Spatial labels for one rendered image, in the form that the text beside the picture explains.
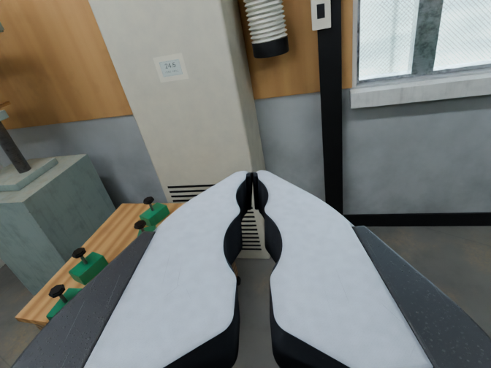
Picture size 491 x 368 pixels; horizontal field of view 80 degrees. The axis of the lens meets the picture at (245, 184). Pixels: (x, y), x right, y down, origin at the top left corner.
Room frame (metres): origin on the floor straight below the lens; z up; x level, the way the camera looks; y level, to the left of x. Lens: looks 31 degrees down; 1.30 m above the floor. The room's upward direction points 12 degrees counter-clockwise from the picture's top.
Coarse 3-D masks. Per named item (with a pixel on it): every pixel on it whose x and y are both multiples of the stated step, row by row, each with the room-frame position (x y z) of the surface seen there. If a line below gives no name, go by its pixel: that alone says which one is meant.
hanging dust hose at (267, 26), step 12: (252, 0) 1.31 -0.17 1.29; (264, 0) 1.29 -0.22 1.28; (276, 0) 1.31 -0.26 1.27; (252, 12) 1.32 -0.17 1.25; (264, 12) 1.29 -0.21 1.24; (276, 12) 1.30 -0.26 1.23; (252, 24) 1.32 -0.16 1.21; (264, 24) 1.30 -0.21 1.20; (276, 24) 1.29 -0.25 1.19; (252, 36) 1.37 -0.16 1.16; (264, 36) 1.29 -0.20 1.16; (276, 36) 1.30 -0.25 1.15; (264, 48) 1.29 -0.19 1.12; (276, 48) 1.29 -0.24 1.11; (288, 48) 1.33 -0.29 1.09
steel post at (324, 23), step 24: (312, 0) 1.31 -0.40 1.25; (336, 0) 1.31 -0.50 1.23; (312, 24) 1.32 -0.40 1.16; (336, 24) 1.31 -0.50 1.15; (336, 48) 1.31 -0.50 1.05; (336, 72) 1.31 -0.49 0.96; (336, 96) 1.31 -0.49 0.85; (336, 120) 1.32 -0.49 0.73; (336, 144) 1.32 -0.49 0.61; (336, 168) 1.32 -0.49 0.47; (336, 192) 1.32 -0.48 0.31
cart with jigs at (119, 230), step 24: (120, 216) 1.21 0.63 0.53; (144, 216) 1.09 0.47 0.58; (168, 216) 1.12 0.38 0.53; (96, 240) 1.05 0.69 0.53; (120, 240) 1.02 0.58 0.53; (72, 264) 0.93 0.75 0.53; (96, 264) 0.85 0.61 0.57; (48, 288) 0.82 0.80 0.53; (72, 288) 0.74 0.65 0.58; (24, 312) 0.73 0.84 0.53; (48, 312) 0.71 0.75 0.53
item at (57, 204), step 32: (0, 32) 1.49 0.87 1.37; (0, 128) 1.50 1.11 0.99; (32, 160) 1.65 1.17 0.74; (64, 160) 1.65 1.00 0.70; (0, 192) 1.39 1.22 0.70; (32, 192) 1.31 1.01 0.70; (64, 192) 1.43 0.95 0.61; (96, 192) 1.61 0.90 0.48; (0, 224) 1.30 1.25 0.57; (32, 224) 1.24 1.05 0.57; (64, 224) 1.33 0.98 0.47; (96, 224) 1.50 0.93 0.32; (0, 256) 1.35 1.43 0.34; (32, 256) 1.28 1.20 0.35; (64, 256) 1.24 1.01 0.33; (32, 288) 1.34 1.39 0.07
